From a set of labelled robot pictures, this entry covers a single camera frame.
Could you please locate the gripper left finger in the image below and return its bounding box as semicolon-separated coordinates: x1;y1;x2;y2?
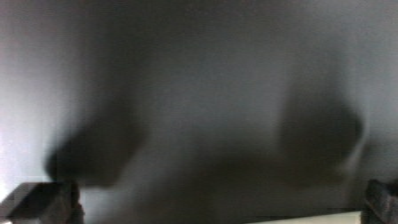
0;182;83;224

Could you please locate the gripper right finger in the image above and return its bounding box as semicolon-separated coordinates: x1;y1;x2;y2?
360;180;398;224

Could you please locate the white cabinet door panel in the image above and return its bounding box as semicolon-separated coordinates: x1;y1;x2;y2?
0;0;398;224

